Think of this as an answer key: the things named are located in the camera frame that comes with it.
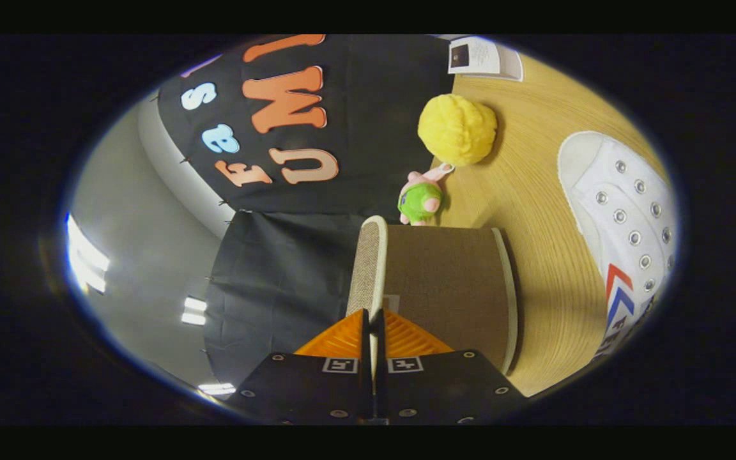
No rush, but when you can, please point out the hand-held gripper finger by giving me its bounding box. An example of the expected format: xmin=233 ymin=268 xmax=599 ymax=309
xmin=226 ymin=309 xmax=372 ymax=426
xmin=373 ymin=309 xmax=527 ymax=426

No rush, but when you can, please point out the brown fabric storage box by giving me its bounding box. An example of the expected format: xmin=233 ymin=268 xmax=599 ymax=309
xmin=346 ymin=215 xmax=520 ymax=376

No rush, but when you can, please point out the white canvas shoe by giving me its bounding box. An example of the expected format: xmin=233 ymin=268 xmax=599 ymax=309
xmin=557 ymin=131 xmax=677 ymax=365

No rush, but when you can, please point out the pink and green plush toy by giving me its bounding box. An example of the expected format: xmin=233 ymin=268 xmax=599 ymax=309
xmin=397 ymin=163 xmax=455 ymax=226

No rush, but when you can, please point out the yellow plush ball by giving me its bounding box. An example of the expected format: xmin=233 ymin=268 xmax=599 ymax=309
xmin=417 ymin=94 xmax=498 ymax=167

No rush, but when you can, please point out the white book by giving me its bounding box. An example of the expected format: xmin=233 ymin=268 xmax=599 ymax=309
xmin=448 ymin=36 xmax=525 ymax=82

